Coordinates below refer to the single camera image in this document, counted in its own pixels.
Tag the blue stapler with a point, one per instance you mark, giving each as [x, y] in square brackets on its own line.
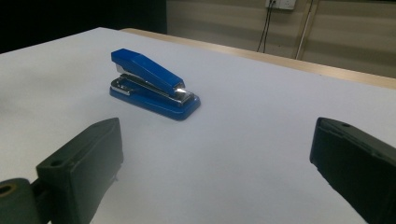
[149, 73]

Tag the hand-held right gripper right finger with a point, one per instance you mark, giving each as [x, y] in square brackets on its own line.
[358, 165]

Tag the wooden table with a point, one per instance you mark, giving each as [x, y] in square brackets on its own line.
[280, 62]

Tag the black curtain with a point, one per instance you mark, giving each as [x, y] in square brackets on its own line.
[77, 18]

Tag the white table mat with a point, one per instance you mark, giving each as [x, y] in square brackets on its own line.
[233, 171]

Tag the white wall socket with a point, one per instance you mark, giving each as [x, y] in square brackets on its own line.
[280, 3]

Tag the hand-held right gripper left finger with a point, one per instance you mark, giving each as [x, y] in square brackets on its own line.
[84, 168]

